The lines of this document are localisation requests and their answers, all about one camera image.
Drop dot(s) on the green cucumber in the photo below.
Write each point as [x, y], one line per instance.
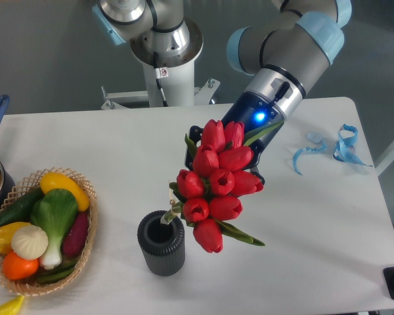
[20, 210]

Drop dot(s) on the blue ribbon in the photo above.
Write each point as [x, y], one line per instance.
[344, 150]
[319, 147]

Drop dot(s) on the blue ribbon right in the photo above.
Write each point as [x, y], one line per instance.
[344, 150]

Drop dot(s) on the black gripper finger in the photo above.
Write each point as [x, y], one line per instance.
[192, 141]
[252, 166]

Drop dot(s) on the yellow banana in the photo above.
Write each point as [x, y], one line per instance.
[13, 306]

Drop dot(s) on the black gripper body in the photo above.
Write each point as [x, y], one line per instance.
[253, 111]

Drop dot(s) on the blue ribbon left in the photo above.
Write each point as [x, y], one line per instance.
[319, 147]

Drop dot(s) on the red tulip bouquet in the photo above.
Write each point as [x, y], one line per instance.
[207, 197]

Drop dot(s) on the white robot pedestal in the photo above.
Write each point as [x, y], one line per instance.
[167, 60]

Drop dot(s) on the dark grey ribbed vase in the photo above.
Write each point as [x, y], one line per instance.
[162, 245]

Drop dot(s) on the green pea pods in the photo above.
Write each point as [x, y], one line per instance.
[56, 274]

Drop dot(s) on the purple sweet potato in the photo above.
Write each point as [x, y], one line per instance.
[76, 237]

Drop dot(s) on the yellow bell pepper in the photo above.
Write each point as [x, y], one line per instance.
[6, 233]

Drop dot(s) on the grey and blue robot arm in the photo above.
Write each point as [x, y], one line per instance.
[285, 59]

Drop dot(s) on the green bok choy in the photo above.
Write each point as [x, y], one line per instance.
[54, 213]

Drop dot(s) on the white steamed bun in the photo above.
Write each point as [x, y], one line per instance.
[29, 242]

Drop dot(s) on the orange fruit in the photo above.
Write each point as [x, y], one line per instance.
[17, 268]

